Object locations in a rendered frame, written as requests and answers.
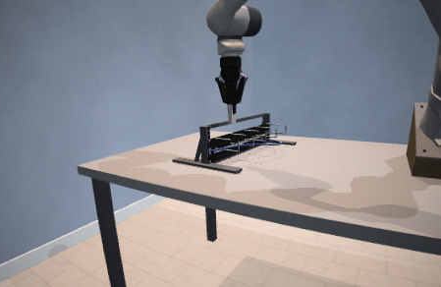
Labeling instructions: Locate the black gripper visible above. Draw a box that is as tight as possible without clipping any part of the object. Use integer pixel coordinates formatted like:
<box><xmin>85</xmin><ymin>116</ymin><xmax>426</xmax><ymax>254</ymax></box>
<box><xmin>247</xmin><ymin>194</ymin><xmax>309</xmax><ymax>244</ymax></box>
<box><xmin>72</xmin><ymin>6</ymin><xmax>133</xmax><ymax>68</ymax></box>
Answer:
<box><xmin>215</xmin><ymin>56</ymin><xmax>248</xmax><ymax>124</ymax></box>

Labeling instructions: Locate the black patch panel rack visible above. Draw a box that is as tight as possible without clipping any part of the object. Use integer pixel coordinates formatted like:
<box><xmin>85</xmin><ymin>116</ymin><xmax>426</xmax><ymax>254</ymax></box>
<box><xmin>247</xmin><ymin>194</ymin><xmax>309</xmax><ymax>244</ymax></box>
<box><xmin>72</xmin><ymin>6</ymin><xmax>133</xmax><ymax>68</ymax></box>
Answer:
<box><xmin>172</xmin><ymin>113</ymin><xmax>278</xmax><ymax>174</ymax></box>

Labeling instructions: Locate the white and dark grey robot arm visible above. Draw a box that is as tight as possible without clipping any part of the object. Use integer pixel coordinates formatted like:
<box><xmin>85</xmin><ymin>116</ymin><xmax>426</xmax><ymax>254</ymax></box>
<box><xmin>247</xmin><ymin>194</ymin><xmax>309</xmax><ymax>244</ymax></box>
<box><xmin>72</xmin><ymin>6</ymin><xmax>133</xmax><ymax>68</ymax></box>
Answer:
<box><xmin>206</xmin><ymin>0</ymin><xmax>441</xmax><ymax>147</ymax></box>

